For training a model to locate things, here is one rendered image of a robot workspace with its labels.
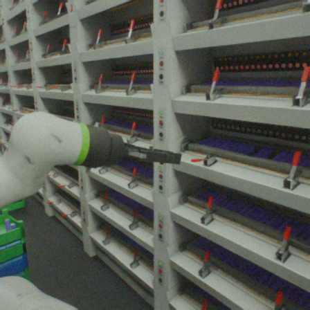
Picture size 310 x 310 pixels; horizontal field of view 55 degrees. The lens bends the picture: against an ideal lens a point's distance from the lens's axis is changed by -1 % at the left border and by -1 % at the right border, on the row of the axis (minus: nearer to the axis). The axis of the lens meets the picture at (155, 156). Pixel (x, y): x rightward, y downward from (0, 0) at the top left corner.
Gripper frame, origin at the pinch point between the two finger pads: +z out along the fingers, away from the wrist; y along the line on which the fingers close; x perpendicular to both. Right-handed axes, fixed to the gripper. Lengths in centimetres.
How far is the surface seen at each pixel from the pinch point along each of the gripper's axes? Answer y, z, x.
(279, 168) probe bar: 20.6, 22.3, 3.1
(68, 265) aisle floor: -87, 23, -78
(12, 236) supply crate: -72, -15, -52
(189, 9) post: -16, 11, 48
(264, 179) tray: 19.3, 18.5, -0.5
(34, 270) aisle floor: -93, 6, -82
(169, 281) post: -16, 30, -51
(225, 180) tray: 8.0, 17.6, -3.7
